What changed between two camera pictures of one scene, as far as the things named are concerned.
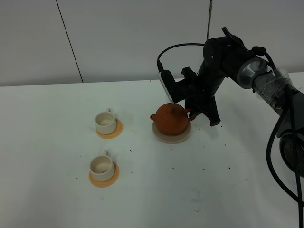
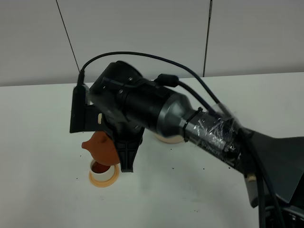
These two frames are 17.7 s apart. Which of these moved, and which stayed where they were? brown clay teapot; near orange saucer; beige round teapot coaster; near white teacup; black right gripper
Moved: black right gripper; brown clay teapot
Stayed: near white teacup; near orange saucer; beige round teapot coaster
